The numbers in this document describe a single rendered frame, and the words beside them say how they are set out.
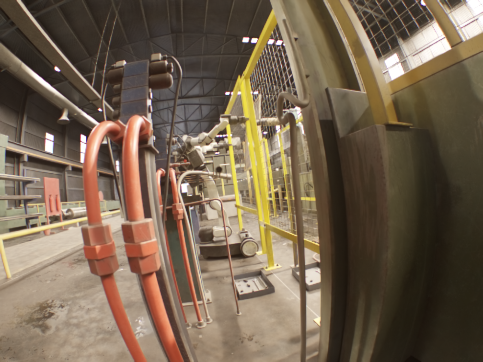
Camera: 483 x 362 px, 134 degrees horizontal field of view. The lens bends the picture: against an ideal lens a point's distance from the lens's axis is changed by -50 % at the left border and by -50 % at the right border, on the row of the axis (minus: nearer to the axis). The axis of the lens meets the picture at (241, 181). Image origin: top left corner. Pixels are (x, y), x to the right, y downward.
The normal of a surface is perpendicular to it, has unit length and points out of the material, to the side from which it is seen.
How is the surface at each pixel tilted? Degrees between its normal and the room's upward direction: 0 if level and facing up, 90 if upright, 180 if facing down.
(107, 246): 90
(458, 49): 90
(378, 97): 90
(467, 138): 90
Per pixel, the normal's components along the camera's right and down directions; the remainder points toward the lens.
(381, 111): -0.97, 0.12
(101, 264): 0.66, -0.11
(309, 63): 0.21, -0.06
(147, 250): 0.85, -0.13
